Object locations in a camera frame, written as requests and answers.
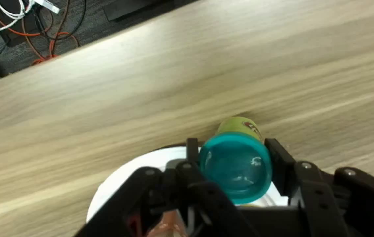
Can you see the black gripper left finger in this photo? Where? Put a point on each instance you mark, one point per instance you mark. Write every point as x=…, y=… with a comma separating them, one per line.
x=217, y=216

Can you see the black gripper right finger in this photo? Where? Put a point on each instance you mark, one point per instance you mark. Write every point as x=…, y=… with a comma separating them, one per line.
x=312, y=209

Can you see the teal lid play-doh tub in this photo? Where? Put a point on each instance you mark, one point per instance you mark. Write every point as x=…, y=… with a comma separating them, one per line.
x=237, y=159

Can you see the amber spice bottle red cap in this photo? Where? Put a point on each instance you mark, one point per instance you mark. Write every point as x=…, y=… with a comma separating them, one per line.
x=170, y=225

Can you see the white paper plate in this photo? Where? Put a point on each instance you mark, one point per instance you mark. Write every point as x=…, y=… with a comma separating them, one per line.
x=158, y=158

